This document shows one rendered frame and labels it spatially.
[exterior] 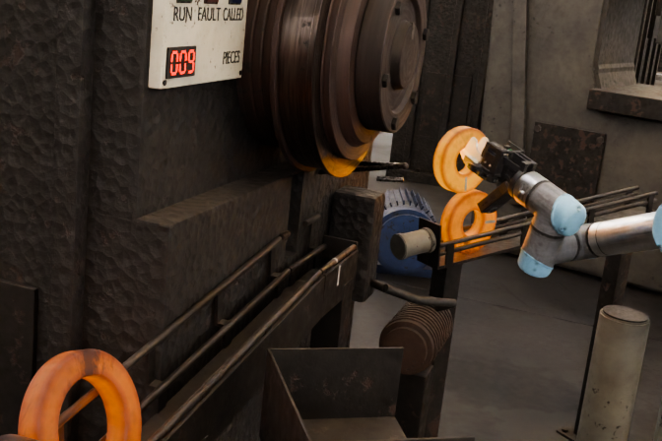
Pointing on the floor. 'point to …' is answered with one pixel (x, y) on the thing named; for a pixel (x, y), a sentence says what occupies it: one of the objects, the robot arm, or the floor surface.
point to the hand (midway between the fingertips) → (463, 152)
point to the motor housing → (416, 360)
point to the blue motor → (404, 210)
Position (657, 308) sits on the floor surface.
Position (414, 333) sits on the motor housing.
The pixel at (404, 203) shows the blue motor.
